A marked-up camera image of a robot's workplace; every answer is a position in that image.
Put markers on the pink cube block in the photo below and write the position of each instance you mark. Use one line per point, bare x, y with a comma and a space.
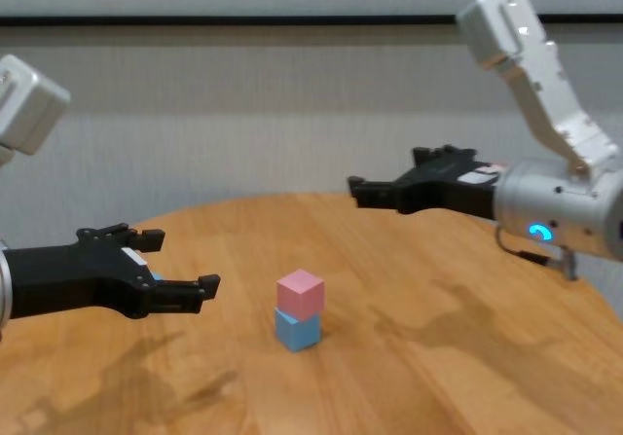
299, 294

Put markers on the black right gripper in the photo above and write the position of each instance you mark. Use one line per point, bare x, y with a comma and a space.
448, 184

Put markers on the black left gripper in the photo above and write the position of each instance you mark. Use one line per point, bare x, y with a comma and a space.
73, 274

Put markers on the black wall rail strip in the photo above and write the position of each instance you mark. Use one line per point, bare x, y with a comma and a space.
243, 20

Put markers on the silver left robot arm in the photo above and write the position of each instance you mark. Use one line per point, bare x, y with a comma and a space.
4, 289

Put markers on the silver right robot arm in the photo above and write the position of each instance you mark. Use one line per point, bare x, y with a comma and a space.
560, 201

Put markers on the blue cube block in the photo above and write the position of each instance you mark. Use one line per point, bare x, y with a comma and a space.
297, 333
157, 276

